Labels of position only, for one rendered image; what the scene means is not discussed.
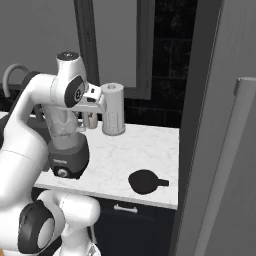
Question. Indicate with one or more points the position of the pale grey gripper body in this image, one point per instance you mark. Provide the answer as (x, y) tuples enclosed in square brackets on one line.
[(93, 107)]

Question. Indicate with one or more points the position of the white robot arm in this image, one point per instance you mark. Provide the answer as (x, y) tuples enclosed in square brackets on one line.
[(20, 160)]

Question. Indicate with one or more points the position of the dark grey blender, clear jug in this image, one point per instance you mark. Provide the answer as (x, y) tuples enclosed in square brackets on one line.
[(68, 155)]

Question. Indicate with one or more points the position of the small beige jar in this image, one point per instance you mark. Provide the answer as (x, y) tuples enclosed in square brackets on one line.
[(92, 120)]

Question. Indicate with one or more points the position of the white cylindrical canister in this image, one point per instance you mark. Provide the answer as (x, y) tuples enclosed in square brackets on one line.
[(113, 110)]

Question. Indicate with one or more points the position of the grey curved tap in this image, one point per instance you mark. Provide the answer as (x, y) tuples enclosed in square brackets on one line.
[(10, 71)]

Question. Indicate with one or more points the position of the grey fridge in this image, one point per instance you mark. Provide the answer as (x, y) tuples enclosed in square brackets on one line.
[(203, 100)]

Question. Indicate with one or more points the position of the dark drawer front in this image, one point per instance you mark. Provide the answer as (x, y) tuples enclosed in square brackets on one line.
[(140, 233)]

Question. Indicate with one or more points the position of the dark grey window frame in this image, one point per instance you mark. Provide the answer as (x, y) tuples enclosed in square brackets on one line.
[(146, 50)]

